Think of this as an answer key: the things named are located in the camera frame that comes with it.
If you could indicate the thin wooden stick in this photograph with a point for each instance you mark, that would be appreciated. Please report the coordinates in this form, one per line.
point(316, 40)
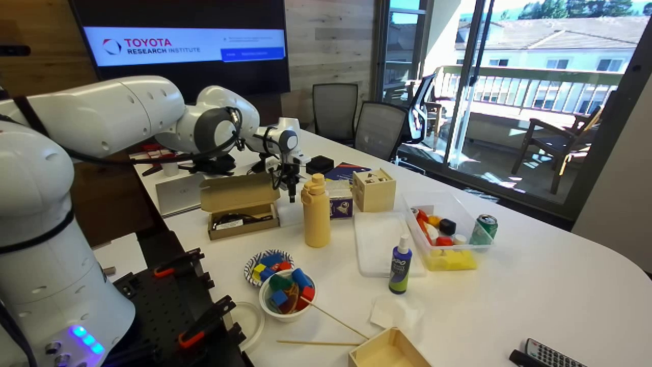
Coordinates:
point(316, 342)
point(336, 319)

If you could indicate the small white cup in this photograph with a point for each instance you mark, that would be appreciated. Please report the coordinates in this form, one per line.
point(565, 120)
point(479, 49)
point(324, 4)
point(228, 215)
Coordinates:
point(169, 167)

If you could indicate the wooden box with holes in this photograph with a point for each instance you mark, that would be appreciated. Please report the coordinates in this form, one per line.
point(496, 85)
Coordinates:
point(373, 193)

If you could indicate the balcony railing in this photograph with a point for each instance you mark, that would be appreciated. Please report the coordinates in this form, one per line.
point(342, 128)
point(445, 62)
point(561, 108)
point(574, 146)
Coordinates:
point(530, 92)

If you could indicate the open cardboard box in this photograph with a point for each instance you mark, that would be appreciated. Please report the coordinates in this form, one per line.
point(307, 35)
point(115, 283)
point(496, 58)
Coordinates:
point(236, 194)

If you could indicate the patterned small bowl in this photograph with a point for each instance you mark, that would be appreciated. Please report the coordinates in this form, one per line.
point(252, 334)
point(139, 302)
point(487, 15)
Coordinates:
point(252, 266)

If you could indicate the black mounting plate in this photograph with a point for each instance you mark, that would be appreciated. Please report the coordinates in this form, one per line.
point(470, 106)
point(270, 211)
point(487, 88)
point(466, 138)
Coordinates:
point(160, 306)

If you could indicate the wooden patio chair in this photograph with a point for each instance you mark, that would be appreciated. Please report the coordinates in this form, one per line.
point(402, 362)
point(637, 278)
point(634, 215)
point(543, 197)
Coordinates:
point(562, 140)

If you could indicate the white napkin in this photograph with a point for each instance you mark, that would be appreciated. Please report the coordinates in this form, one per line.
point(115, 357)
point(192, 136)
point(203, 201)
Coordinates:
point(394, 314)

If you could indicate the clear plastic container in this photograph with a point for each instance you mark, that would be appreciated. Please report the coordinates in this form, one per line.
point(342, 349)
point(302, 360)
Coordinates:
point(379, 246)

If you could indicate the wall television screen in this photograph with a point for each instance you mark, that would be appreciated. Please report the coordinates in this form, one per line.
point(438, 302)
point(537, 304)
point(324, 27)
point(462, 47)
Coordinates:
point(183, 44)

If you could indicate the dark blue red book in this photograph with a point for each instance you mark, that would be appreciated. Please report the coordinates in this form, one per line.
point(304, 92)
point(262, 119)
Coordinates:
point(348, 170)

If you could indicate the black orange clamp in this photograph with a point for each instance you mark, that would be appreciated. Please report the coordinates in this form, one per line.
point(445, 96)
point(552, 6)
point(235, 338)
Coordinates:
point(205, 321)
point(178, 263)

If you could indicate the red box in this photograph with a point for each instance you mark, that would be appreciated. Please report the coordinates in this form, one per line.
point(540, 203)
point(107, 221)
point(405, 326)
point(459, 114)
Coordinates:
point(154, 160)

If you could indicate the green can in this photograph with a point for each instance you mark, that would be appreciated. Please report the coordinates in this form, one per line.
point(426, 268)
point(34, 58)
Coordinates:
point(483, 229)

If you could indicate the red toy block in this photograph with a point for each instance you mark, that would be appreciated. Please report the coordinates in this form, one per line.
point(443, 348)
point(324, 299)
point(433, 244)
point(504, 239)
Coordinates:
point(421, 217)

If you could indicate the black toy cube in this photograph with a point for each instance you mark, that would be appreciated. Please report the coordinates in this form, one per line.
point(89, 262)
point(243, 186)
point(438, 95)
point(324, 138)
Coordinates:
point(447, 226)

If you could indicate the small black box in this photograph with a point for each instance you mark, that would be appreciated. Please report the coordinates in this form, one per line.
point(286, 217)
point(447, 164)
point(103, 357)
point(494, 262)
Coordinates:
point(319, 166)

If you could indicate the wooden tray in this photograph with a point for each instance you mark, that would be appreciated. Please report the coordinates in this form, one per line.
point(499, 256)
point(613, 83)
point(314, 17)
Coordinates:
point(387, 354)

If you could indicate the white foam paper sheet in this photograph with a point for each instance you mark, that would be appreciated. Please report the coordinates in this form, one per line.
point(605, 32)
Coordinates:
point(289, 219)

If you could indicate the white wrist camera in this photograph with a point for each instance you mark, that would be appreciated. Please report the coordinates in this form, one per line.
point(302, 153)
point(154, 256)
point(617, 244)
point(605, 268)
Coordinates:
point(287, 122)

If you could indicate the green toy block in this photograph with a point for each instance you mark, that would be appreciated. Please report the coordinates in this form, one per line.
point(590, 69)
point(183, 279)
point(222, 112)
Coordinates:
point(280, 283)

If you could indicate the clear plastic bin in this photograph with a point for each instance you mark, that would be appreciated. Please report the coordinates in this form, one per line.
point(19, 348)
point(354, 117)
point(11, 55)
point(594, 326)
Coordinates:
point(460, 234)

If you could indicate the black cloth bag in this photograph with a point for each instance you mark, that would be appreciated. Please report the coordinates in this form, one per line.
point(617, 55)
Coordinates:
point(216, 166)

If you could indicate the white bowl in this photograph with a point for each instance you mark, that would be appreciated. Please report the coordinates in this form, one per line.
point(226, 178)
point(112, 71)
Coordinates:
point(271, 309)

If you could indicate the grey flat board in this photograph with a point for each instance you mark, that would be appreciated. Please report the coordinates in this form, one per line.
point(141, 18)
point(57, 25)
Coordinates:
point(178, 197)

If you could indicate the blue toy block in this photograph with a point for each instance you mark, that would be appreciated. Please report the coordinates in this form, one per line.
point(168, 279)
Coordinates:
point(302, 278)

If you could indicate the black wedge stand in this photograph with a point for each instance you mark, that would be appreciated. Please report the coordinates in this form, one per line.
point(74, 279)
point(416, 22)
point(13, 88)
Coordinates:
point(264, 166)

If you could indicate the small purple box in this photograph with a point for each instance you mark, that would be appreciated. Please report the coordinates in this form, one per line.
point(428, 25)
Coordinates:
point(340, 211)

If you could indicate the grey office chair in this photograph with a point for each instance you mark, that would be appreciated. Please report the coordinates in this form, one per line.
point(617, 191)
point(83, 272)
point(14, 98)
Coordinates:
point(379, 128)
point(335, 108)

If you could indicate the black items inside box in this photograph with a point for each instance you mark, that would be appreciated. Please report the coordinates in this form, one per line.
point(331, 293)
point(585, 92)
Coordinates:
point(240, 219)

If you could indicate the yellow bottle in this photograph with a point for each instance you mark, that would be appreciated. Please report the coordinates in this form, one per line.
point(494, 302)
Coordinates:
point(316, 215)

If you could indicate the yellow sponge block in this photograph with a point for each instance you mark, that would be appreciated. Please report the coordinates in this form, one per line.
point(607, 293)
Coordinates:
point(449, 260)

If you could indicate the blue glue bottle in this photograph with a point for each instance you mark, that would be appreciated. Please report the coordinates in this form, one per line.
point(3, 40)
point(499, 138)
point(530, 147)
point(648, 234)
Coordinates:
point(399, 268)

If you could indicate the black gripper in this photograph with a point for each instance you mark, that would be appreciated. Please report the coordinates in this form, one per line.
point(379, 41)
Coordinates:
point(286, 167)

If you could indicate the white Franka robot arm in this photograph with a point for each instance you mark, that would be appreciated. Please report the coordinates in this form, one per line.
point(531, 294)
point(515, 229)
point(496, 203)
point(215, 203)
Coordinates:
point(103, 112)

